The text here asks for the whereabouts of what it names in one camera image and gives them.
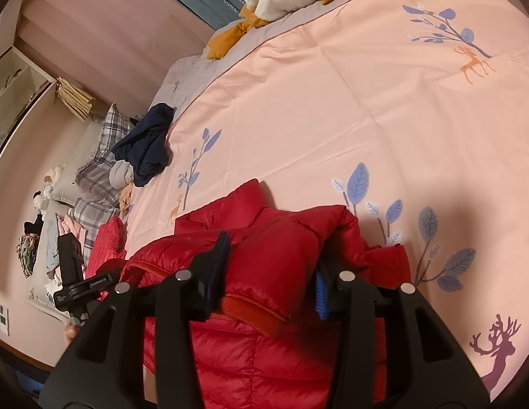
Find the navy blue garment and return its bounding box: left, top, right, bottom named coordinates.
left=111, top=102, right=176, bottom=188

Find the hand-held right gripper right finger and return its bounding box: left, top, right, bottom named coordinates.
left=312, top=253, right=491, bottom=409

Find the light pink cloth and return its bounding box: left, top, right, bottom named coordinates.
left=55, top=215, right=91, bottom=251

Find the pink printed duvet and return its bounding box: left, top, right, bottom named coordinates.
left=128, top=0, right=529, bottom=401

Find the small orange cloth left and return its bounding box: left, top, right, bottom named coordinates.
left=118, top=183, right=135, bottom=219

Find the cream plush toy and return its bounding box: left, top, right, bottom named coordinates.
left=42, top=165, right=67, bottom=200

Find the stack of paper bags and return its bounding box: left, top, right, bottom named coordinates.
left=55, top=77, right=97, bottom=121

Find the grey bed sheet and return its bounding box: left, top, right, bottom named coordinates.
left=151, top=0, right=346, bottom=113

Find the plaid pillow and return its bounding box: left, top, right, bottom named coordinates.
left=72, top=198, right=120, bottom=227
left=75, top=102, right=139, bottom=201

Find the grey cloth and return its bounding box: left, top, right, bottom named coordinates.
left=108, top=160, right=135, bottom=189

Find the cream glass-door wardrobe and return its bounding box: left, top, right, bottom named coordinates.
left=0, top=45, right=57, bottom=167

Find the multicoloured cloth bundle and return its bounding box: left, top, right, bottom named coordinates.
left=18, top=233, right=40, bottom=280

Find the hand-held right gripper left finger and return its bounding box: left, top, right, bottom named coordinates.
left=38, top=231, right=232, bottom=409

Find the red down jacket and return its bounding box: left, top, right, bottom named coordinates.
left=119, top=178, right=412, bottom=409

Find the black cloth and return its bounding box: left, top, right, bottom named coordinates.
left=25, top=213, right=46, bottom=238

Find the red quilted garment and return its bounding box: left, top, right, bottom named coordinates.
left=84, top=215, right=129, bottom=283

